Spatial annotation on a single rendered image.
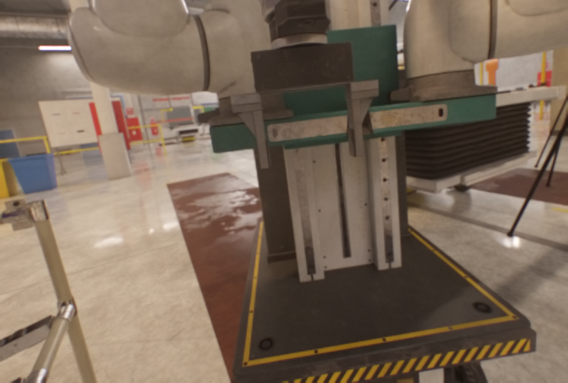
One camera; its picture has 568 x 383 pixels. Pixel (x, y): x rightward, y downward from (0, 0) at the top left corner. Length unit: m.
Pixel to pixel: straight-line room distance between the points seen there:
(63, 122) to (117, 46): 9.23
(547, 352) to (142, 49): 1.43
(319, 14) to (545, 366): 1.23
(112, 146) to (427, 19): 6.28
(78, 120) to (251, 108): 9.44
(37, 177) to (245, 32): 6.51
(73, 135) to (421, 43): 9.46
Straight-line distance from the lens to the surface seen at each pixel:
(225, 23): 0.63
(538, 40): 0.77
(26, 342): 0.93
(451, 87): 0.73
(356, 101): 0.39
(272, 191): 1.00
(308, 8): 0.32
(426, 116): 0.70
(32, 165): 6.94
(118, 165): 6.62
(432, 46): 0.73
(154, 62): 0.58
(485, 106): 0.78
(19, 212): 0.88
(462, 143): 1.81
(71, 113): 9.79
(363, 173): 0.91
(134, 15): 0.59
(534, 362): 1.31
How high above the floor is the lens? 0.86
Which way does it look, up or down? 11 degrees down
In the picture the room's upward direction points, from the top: 7 degrees counter-clockwise
